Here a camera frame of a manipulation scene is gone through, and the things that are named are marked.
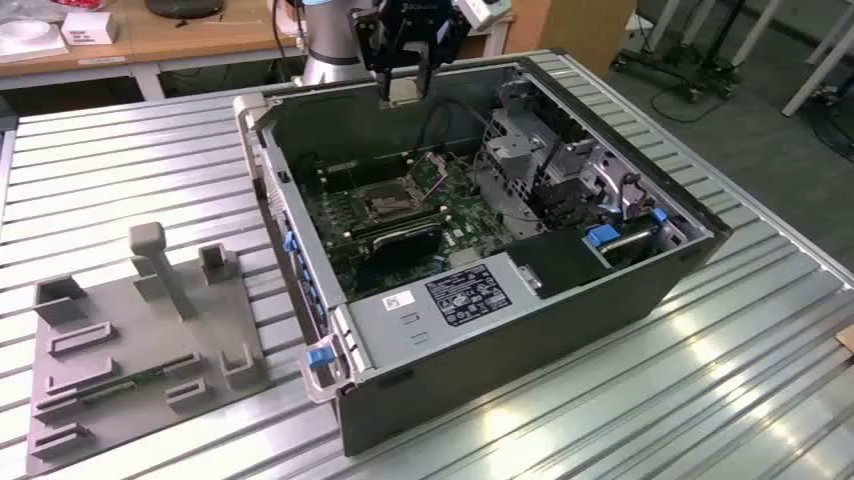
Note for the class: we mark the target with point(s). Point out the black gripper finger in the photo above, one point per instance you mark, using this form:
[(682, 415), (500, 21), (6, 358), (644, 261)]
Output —
[(366, 45), (428, 75)]

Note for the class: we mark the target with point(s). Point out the silver CPU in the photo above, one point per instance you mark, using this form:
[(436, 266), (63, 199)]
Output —
[(402, 95)]

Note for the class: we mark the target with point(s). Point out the CPU socket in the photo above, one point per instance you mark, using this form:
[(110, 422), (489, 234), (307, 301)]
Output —
[(387, 202)]

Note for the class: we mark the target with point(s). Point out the blue slot clip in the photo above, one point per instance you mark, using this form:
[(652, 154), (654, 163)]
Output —
[(290, 243), (311, 290)]

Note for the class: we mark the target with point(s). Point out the grey metal drive cage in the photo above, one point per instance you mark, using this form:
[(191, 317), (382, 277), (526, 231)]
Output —
[(514, 122)]

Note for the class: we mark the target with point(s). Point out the wooden desk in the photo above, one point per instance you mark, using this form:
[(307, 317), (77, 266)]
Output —
[(201, 35)]

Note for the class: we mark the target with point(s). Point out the wooden cabinet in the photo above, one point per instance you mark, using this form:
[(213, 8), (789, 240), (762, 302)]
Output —
[(588, 30)]

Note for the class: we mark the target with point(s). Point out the green motherboard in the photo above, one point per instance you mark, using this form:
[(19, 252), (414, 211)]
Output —
[(468, 200)]

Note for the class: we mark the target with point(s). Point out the black round base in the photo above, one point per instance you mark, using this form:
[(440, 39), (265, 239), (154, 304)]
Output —
[(183, 7)]

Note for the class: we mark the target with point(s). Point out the black expansion card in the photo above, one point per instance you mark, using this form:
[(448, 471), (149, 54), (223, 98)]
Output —
[(408, 247)]

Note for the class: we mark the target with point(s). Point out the silver chipset heatsink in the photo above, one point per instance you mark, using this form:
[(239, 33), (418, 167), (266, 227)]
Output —
[(464, 256)]

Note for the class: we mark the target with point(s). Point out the blue plastic latch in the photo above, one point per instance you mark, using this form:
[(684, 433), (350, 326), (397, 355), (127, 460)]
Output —
[(601, 236)]

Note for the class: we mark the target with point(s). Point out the white cardboard box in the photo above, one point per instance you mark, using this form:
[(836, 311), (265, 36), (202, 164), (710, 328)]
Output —
[(90, 30)]

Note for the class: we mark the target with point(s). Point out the red bag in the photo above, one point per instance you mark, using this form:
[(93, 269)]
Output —
[(81, 4)]

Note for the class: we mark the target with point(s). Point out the black wheeled stand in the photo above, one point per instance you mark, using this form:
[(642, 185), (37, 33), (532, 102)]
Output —
[(716, 40)]

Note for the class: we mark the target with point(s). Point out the small blue clip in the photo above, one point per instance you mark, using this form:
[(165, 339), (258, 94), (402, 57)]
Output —
[(658, 216)]

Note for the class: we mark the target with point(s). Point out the white table leg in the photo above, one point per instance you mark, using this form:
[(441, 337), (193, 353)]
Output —
[(754, 30), (822, 76)]

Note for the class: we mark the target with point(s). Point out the silver power supply unit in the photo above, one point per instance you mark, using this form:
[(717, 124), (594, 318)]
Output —
[(394, 335)]

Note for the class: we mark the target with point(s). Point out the grey PC case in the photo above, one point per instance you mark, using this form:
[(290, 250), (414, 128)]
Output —
[(508, 360)]

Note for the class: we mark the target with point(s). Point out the blue latch tab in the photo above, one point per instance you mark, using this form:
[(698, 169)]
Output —
[(318, 359)]

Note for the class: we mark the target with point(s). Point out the grey parts rack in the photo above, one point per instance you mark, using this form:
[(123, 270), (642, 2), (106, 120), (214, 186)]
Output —
[(134, 325)]

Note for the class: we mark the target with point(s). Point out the green RAM stick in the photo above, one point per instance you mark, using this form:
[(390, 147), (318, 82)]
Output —
[(121, 386)]

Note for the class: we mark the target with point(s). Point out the tan wooden block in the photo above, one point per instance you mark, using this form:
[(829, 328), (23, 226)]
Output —
[(848, 340)]

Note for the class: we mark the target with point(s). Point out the silver cage bracket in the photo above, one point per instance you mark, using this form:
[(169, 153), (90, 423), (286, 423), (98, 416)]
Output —
[(514, 147)]

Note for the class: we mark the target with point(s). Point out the black plastic duct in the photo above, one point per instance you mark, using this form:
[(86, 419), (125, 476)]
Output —
[(554, 265)]

